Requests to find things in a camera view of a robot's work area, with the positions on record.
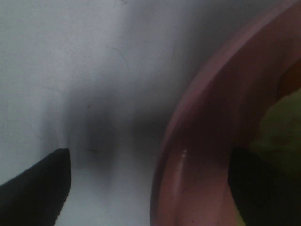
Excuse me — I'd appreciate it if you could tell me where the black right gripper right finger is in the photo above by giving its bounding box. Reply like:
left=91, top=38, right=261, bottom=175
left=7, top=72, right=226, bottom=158
left=228, top=147, right=301, bottom=226

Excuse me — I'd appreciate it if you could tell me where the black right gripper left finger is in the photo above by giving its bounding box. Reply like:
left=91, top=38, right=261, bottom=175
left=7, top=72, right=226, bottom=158
left=0, top=148, right=71, bottom=226

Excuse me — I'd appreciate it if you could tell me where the sandwich with lettuce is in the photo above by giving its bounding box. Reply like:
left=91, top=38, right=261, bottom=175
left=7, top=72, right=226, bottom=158
left=250, top=62, right=301, bottom=180

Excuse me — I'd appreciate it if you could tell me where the pink round plate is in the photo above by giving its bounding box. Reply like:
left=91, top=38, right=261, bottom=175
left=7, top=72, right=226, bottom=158
left=150, top=0, right=301, bottom=226

